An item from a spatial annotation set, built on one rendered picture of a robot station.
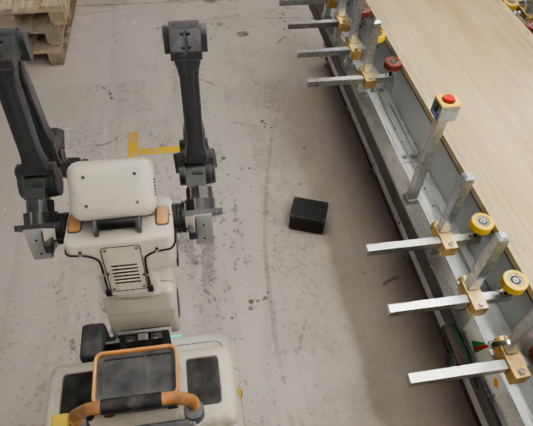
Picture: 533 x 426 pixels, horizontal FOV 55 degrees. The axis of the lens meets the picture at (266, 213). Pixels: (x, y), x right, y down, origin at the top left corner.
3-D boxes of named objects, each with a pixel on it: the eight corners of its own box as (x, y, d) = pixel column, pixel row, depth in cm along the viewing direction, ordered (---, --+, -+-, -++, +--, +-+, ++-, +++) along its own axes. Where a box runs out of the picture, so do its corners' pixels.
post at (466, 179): (425, 263, 204) (466, 178, 168) (422, 255, 207) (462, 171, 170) (434, 262, 205) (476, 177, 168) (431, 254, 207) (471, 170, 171)
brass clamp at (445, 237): (440, 257, 189) (444, 248, 185) (426, 228, 197) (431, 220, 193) (456, 255, 190) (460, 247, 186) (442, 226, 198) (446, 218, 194)
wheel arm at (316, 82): (307, 89, 250) (308, 81, 246) (305, 84, 252) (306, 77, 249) (392, 83, 256) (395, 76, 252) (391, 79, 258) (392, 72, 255)
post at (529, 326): (481, 382, 171) (547, 310, 135) (476, 373, 173) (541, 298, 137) (491, 381, 172) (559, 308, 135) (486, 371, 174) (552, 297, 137)
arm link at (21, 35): (-27, 40, 119) (23, 39, 120) (-23, 27, 123) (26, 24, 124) (31, 169, 153) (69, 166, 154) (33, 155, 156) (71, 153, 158)
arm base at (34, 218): (13, 232, 135) (60, 227, 137) (10, 200, 135) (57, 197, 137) (24, 232, 144) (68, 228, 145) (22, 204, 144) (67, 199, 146)
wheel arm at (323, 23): (288, 30, 280) (288, 24, 277) (287, 27, 282) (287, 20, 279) (365, 27, 286) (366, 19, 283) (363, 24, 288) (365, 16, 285)
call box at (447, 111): (436, 124, 181) (442, 106, 175) (428, 111, 185) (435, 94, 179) (454, 122, 182) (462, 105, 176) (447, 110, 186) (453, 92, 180)
